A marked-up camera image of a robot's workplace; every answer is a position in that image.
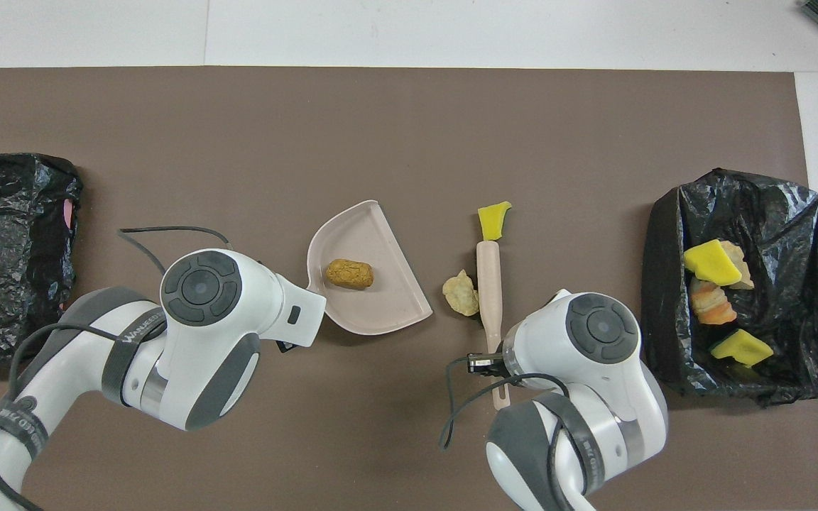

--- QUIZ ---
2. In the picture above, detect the open bin with black bag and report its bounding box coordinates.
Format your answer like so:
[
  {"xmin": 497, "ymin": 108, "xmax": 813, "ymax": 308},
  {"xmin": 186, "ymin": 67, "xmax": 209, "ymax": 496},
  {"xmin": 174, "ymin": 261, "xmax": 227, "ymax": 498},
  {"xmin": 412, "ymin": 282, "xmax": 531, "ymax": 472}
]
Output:
[{"xmin": 642, "ymin": 167, "xmax": 818, "ymax": 407}]

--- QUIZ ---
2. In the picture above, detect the green and yellow sponge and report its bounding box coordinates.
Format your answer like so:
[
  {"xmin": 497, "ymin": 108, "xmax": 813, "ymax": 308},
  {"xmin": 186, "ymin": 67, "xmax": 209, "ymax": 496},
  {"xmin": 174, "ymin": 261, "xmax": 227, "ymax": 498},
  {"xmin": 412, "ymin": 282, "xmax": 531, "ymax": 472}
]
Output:
[{"xmin": 709, "ymin": 329, "xmax": 773, "ymax": 368}]

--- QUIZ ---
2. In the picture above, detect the pale yellow foam chunk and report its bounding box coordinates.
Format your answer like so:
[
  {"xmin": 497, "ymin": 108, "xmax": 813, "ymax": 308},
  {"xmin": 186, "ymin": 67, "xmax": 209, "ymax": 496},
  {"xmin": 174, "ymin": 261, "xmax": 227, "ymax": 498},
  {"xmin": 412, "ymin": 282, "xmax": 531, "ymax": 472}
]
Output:
[{"xmin": 721, "ymin": 241, "xmax": 756, "ymax": 290}]

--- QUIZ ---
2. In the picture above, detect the closed black trash bag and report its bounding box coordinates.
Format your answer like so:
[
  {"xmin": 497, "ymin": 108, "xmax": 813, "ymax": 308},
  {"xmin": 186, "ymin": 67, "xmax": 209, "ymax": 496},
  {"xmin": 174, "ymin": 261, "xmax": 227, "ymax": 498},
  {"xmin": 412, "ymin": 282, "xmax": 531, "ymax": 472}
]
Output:
[{"xmin": 0, "ymin": 153, "xmax": 84, "ymax": 366}]

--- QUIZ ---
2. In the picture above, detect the beige brush with black bristles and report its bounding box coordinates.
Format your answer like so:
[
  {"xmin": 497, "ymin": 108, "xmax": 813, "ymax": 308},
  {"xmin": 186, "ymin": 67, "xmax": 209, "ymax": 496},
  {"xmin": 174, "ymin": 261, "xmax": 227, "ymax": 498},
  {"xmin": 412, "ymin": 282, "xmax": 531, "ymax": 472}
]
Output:
[{"xmin": 476, "ymin": 240, "xmax": 511, "ymax": 411}]

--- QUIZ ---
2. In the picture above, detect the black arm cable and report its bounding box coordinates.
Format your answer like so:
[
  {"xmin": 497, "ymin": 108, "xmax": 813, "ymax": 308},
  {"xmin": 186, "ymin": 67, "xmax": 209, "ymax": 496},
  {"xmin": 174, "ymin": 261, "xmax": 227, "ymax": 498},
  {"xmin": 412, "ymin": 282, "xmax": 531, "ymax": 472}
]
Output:
[
  {"xmin": 440, "ymin": 355, "xmax": 573, "ymax": 451},
  {"xmin": 118, "ymin": 226, "xmax": 234, "ymax": 278}
]

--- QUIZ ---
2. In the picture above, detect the brown table mat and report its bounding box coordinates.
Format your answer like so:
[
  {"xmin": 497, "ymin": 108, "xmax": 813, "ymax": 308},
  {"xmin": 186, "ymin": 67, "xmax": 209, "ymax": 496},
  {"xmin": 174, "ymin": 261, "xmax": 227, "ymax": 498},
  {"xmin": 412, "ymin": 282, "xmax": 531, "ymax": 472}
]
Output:
[{"xmin": 0, "ymin": 67, "xmax": 818, "ymax": 511}]

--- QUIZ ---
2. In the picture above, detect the brown bread nugget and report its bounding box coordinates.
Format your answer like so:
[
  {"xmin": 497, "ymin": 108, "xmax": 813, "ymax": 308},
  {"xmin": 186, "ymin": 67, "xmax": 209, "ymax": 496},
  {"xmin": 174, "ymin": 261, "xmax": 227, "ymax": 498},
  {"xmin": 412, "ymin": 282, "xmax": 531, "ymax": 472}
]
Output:
[{"xmin": 325, "ymin": 258, "xmax": 375, "ymax": 290}]

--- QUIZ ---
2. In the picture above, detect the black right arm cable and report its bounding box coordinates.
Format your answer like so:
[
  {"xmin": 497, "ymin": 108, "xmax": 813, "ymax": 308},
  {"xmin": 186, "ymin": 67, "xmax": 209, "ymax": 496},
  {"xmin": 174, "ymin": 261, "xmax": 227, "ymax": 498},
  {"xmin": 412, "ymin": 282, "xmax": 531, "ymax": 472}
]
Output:
[{"xmin": 440, "ymin": 355, "xmax": 573, "ymax": 451}]

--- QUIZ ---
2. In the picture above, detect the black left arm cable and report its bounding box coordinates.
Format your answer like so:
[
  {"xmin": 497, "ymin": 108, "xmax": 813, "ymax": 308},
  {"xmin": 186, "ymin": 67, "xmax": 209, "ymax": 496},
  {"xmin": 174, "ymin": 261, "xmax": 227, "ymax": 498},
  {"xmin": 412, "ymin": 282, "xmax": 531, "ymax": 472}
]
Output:
[{"xmin": 118, "ymin": 226, "xmax": 234, "ymax": 278}]

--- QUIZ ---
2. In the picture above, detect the notched yellow sponge piece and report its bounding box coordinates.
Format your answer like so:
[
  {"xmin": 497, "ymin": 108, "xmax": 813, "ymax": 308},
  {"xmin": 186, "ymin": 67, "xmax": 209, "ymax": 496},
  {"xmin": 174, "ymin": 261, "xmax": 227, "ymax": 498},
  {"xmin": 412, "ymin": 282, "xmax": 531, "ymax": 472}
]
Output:
[{"xmin": 684, "ymin": 239, "xmax": 742, "ymax": 286}]

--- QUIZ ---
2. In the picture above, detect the pale foam piece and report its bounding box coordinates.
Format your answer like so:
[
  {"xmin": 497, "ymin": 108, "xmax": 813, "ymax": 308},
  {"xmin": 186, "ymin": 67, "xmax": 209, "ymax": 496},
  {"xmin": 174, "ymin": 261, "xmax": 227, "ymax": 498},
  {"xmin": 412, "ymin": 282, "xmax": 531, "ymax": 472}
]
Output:
[{"xmin": 442, "ymin": 269, "xmax": 481, "ymax": 317}]

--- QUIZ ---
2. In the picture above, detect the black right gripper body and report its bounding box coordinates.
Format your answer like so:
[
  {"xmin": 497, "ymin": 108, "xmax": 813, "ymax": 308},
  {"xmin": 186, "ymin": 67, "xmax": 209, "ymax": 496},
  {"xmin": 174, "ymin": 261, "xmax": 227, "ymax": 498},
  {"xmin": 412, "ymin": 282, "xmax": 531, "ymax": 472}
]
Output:
[{"xmin": 467, "ymin": 351, "xmax": 513, "ymax": 377}]

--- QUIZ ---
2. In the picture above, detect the beige plastic dustpan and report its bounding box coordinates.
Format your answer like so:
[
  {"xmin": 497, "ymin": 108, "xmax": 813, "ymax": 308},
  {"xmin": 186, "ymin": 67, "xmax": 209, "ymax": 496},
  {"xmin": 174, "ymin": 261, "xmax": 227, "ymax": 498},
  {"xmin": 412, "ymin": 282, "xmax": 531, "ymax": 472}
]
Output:
[{"xmin": 307, "ymin": 199, "xmax": 434, "ymax": 336}]

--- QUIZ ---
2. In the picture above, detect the orange and white foam chunk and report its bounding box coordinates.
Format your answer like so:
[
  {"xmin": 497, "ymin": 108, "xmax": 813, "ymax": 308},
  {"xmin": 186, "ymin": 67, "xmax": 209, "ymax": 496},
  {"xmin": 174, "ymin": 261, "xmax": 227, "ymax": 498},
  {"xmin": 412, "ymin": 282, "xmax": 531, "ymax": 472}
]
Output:
[{"xmin": 690, "ymin": 278, "xmax": 738, "ymax": 326}]

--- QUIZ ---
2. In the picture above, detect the yellow sponge wedge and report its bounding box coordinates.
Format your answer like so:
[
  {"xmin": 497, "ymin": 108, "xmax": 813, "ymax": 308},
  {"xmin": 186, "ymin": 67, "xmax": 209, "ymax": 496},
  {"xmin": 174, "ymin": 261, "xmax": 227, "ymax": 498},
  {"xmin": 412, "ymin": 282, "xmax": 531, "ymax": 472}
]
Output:
[{"xmin": 477, "ymin": 201, "xmax": 513, "ymax": 241}]

